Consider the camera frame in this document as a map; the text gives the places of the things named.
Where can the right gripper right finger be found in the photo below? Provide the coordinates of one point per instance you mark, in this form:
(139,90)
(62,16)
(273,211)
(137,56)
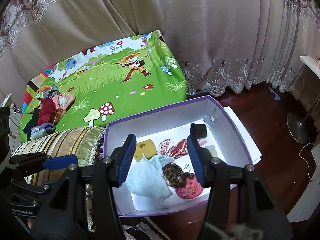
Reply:
(240,204)

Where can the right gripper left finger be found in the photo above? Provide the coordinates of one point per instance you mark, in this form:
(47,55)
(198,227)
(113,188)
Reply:
(63,213)

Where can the brown knit sock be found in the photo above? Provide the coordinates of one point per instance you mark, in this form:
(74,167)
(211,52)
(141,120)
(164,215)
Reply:
(198,131)

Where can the red fuzzy sock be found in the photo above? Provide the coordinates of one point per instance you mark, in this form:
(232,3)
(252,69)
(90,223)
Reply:
(48,112)

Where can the pink rabbit towel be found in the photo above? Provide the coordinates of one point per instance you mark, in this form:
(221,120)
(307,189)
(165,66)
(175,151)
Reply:
(63,101)

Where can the floor fan base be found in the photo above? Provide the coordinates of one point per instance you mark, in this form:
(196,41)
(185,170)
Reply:
(302,128)

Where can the leopard print scrunchie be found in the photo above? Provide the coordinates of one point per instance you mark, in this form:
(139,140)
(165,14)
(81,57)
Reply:
(175,176)

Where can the yellow sponge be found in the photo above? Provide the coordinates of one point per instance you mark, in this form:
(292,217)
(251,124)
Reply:
(146,148)

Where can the red satin cloth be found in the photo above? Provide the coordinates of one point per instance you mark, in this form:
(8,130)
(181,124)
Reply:
(179,149)

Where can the black white checkered cloth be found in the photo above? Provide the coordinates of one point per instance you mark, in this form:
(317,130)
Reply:
(51,92)

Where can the pink red round cloth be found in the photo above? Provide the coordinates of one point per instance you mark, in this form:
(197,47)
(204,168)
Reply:
(191,190)

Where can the white carved nightstand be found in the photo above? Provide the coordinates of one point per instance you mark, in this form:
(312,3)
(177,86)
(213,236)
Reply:
(14,122)

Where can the green cartoon bed sheet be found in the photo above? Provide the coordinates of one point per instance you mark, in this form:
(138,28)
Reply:
(111,81)

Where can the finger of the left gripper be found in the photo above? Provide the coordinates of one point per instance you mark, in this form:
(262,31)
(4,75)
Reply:
(57,161)

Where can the dark green knit sock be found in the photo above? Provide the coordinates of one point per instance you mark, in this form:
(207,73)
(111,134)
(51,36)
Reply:
(31,124)

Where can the light blue towel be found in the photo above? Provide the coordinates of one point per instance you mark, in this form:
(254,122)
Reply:
(146,179)

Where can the striped velvet cushion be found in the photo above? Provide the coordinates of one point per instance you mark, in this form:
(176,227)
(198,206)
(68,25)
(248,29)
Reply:
(82,142)

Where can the purple white storage box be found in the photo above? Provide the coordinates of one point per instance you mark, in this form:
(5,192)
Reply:
(168,128)

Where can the white side table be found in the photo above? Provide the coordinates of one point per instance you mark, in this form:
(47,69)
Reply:
(311,64)

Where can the beige pink curtain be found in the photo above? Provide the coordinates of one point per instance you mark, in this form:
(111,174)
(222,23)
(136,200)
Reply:
(220,43)

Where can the purple white knit sock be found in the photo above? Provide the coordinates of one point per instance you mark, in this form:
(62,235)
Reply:
(42,130)

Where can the red white patterned scarf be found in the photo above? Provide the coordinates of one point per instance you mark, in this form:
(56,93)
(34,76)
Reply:
(166,146)

